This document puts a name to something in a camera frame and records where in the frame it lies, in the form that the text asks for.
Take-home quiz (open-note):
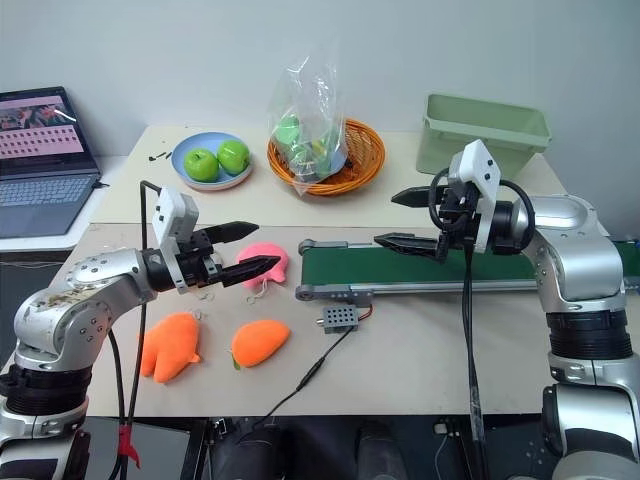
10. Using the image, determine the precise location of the grey perforated control box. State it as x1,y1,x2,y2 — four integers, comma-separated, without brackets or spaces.
315,305,358,336

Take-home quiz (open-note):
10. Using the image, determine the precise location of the clear plastic bag of toys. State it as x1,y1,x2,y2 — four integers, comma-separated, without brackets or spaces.
266,44,349,199

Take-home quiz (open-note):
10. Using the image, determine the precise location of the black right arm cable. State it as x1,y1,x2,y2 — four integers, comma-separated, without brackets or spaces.
427,168,536,480

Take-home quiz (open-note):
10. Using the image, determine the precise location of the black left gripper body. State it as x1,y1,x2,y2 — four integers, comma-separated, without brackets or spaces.
175,228,225,291

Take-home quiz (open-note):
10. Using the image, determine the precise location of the light blue plate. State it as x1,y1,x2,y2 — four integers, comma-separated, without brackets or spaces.
171,131,255,193

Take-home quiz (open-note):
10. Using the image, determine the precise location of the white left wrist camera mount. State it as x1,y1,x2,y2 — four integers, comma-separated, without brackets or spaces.
152,187,200,295

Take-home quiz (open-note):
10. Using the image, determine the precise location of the orange plush carrot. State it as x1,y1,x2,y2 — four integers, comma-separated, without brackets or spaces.
229,319,292,372

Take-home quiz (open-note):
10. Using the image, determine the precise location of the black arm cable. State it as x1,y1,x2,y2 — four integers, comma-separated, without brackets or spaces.
107,179,164,480
427,168,536,480

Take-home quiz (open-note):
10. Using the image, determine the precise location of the red tape strip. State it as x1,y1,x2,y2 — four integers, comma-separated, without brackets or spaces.
117,423,143,469

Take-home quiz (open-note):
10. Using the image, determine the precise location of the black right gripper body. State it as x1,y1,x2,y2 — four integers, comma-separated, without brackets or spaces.
431,181,484,262

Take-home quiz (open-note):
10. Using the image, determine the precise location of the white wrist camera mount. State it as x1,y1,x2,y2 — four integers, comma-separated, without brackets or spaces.
152,187,200,295
446,139,503,254

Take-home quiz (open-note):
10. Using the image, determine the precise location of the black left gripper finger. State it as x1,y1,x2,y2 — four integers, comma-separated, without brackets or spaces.
218,255,283,289
200,221,260,247

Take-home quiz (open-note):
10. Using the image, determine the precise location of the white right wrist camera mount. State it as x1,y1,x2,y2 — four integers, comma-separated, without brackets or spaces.
446,139,503,254

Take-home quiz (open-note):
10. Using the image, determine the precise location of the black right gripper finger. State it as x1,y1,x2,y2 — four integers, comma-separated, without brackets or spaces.
390,185,437,211
373,231,449,264

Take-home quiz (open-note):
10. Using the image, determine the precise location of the dark grey laptop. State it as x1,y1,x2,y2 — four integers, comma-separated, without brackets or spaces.
0,86,104,240

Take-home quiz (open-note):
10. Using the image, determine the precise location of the orange plush toy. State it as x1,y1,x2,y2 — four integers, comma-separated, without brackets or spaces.
138,310,203,386

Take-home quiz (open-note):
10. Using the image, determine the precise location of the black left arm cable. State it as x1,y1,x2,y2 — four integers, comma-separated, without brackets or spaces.
107,179,164,480

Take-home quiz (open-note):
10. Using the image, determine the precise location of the green conveyor belt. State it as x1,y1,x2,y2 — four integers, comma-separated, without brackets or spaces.
294,237,640,307

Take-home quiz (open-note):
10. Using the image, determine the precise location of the thin black power wire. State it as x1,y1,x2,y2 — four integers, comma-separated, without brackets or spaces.
249,327,354,431

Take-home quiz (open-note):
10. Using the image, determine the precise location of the pink plush toy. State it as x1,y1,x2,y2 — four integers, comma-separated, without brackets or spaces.
234,242,290,306

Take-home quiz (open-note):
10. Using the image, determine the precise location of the green apple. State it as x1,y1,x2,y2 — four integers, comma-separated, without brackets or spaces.
216,139,251,177
183,147,221,183

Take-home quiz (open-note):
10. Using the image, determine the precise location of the pale green plastic bin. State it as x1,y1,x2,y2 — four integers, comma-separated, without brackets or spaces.
415,92,553,180

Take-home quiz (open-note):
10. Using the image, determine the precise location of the orange woven basket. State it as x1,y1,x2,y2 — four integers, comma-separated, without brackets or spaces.
266,117,388,198

